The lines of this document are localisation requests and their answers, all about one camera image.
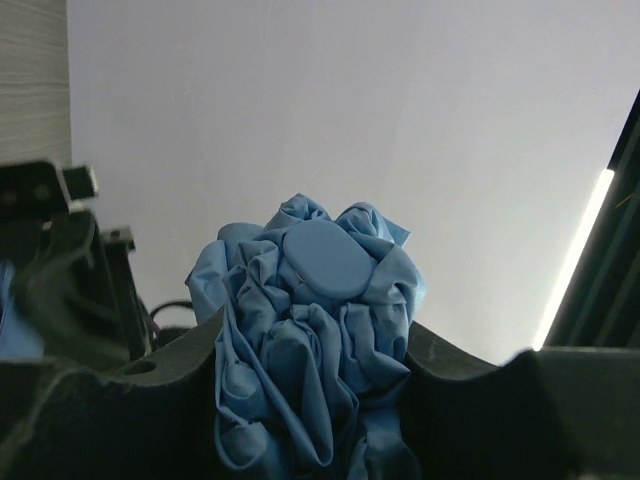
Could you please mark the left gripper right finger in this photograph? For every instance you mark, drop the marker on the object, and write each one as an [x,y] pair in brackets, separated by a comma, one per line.
[557,413]

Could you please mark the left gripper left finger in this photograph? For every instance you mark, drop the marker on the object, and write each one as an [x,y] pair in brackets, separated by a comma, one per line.
[151,419]

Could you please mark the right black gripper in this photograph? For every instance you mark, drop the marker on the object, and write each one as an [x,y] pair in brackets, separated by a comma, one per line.
[66,285]

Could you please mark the light blue folding umbrella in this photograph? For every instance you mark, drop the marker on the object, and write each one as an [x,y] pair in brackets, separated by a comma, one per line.
[310,358]

